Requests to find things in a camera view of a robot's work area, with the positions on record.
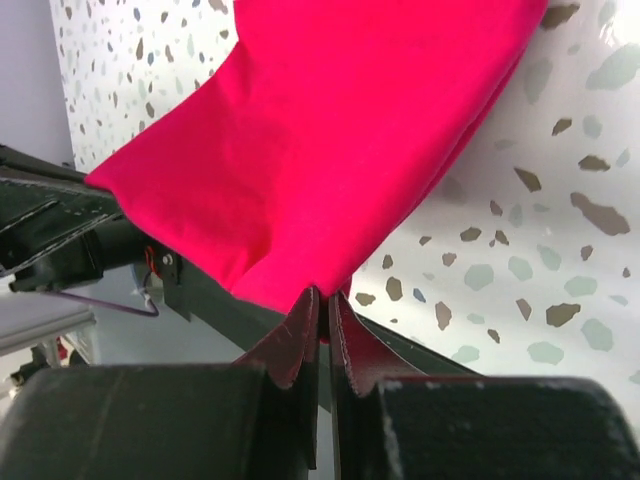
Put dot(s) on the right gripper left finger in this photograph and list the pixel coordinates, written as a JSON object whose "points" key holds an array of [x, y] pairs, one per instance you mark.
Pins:
{"points": [[191, 421]]}

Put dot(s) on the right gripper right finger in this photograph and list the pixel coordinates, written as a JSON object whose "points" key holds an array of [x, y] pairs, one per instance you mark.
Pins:
{"points": [[391, 421]]}

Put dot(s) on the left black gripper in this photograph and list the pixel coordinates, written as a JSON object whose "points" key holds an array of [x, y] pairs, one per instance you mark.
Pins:
{"points": [[57, 233]]}

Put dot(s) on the crimson red t-shirt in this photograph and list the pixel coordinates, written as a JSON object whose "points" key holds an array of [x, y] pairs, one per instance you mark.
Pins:
{"points": [[326, 126]]}

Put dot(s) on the aluminium frame rail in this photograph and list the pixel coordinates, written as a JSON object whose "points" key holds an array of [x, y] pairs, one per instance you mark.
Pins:
{"points": [[31, 318]]}

